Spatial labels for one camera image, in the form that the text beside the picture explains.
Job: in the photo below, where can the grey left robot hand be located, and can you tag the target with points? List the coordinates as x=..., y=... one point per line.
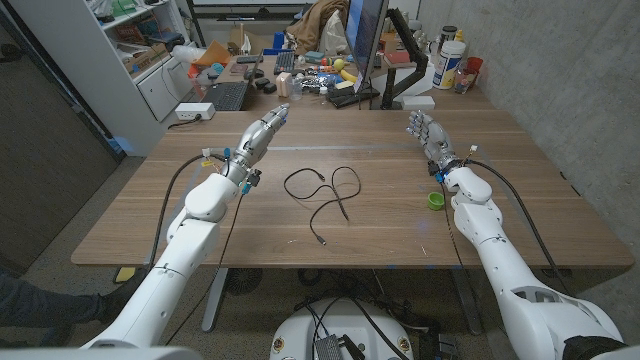
x=252, y=145

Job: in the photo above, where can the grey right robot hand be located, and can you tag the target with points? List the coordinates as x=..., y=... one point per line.
x=436, y=142

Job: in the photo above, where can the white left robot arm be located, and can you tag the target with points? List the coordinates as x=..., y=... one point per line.
x=170, y=270

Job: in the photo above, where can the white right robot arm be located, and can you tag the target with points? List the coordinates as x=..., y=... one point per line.
x=515, y=280

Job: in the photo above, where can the small green cup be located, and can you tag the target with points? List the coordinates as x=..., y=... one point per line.
x=436, y=200

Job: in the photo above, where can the clear glass cup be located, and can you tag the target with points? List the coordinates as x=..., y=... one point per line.
x=462, y=81

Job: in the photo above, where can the red cup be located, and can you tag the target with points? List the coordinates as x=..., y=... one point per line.
x=475, y=65

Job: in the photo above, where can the yellow ball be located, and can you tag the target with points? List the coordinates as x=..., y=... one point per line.
x=339, y=64

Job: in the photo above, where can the flat white box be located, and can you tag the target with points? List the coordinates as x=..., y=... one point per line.
x=417, y=102

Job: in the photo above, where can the black laptop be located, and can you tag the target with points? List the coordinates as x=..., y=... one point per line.
x=227, y=95

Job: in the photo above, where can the beige rounded block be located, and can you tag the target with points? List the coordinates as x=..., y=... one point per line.
x=283, y=84

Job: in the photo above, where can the white wipes canister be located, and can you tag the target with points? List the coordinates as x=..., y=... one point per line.
x=448, y=65

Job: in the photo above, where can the black keyboard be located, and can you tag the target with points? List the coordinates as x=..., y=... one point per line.
x=284, y=62

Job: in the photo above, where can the orange paper envelope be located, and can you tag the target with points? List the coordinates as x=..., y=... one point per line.
x=215, y=54

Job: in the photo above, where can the yellow banana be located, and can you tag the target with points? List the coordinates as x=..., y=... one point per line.
x=348, y=76

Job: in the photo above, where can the computer monitor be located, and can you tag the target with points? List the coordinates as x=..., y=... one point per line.
x=367, y=30

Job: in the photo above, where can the brown jacket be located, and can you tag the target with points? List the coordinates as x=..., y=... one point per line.
x=315, y=22

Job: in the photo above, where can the grey metal table leg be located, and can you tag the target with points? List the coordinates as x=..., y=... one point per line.
x=215, y=300
x=467, y=300

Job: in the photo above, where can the white shelf cabinet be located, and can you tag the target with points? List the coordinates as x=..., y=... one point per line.
x=90, y=65

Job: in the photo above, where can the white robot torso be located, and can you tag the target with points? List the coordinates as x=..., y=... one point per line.
x=300, y=330

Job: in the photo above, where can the person's leg in dark trousers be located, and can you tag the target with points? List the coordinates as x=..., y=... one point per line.
x=40, y=307

